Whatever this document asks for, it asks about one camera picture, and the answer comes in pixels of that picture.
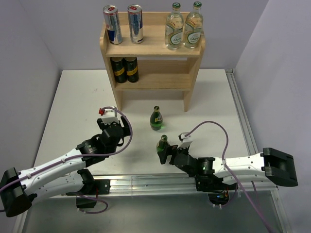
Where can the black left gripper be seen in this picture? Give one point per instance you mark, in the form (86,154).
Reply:
(127,130)

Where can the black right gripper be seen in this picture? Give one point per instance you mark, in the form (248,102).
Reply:
(170,148)

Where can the blue silver can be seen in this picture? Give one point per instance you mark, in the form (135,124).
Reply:
(135,23)
(111,18)

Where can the clear glass bottle green cap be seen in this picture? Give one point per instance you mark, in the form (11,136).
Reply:
(174,27)

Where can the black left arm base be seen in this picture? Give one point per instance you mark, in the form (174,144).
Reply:
(100,187)

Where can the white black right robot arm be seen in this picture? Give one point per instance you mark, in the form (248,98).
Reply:
(213,174)

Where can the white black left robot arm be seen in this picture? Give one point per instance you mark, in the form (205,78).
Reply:
(68,174)

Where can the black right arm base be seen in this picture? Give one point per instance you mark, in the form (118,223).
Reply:
(218,192)

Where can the wooden two-tier shelf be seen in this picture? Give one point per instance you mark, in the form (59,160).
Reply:
(159,67)

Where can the black yellow can left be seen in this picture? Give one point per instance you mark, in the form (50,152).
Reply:
(118,69)

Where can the black yellow can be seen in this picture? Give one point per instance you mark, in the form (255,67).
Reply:
(131,66)
(118,69)

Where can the black yellow can right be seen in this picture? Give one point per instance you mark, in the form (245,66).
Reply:
(131,66)

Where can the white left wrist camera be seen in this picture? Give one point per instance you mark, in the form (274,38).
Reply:
(109,115)

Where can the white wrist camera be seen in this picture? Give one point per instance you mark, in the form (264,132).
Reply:
(109,115)
(185,140)

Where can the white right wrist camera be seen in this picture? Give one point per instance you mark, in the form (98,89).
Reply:
(185,140)

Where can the aluminium mounting rail frame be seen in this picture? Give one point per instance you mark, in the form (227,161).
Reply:
(216,124)

